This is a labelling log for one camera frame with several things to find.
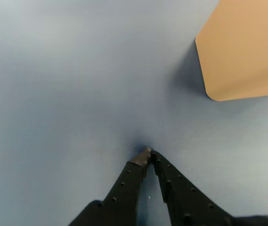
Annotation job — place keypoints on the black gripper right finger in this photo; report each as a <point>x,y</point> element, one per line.
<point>188,204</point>

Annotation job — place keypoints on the blue-grey table mat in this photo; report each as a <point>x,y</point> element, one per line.
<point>54,94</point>

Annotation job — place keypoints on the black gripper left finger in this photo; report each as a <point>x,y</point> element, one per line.
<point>120,195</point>

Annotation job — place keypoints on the beige square metal box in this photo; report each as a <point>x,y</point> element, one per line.
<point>242,58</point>

